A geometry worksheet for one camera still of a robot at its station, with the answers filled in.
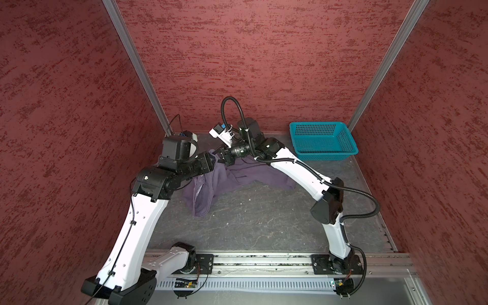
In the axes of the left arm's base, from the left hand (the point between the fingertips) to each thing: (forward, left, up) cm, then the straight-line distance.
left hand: (208, 165), depth 66 cm
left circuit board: (-33, +7, -33) cm, 47 cm away
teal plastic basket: (+42, -61, -32) cm, 81 cm away
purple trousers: (-3, +4, -16) cm, 17 cm away
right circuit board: (-33, -52, -34) cm, 70 cm away
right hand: (+2, 0, -1) cm, 2 cm away
